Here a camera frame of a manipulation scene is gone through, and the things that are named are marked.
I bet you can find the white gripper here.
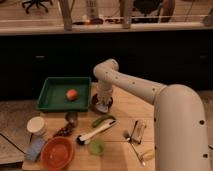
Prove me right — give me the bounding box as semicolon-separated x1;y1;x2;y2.
97;85;113;104

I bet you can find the grey towel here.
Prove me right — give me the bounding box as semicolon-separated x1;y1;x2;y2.
95;102;109;113

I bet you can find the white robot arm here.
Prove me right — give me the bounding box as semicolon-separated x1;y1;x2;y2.
93;59;211;171

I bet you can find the purple bowl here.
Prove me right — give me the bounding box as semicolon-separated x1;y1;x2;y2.
90;94;113;113

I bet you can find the small green bowl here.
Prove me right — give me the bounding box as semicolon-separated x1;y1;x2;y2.
88;139;105;156

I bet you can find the orange bowl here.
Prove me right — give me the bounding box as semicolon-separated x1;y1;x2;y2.
40;137;75;171

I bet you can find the green cucumber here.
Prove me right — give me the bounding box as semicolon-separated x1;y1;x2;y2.
91;115;116;128

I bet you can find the orange ball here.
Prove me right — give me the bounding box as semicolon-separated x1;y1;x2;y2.
66;89;78;101

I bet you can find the small metal cup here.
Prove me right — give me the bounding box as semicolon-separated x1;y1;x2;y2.
65;112;78;127

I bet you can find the green plastic tray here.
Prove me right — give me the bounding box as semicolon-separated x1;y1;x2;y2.
37;77;91;112

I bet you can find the metal fork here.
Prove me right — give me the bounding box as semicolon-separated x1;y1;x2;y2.
123;131;146;167

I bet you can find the dark grapes bunch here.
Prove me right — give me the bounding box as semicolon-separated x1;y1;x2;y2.
54;123;72;137

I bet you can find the white plastic cup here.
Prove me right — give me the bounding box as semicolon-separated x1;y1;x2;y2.
27;116;46;136

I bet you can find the yellow corn piece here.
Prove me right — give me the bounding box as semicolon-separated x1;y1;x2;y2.
140;149;155;162

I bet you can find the blue sponge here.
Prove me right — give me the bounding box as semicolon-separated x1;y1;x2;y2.
25;138;45;162

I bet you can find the black office chair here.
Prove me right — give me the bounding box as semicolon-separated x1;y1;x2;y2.
21;0;53;14

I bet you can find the white handled brush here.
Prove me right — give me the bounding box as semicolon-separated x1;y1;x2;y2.
76;120;116;145

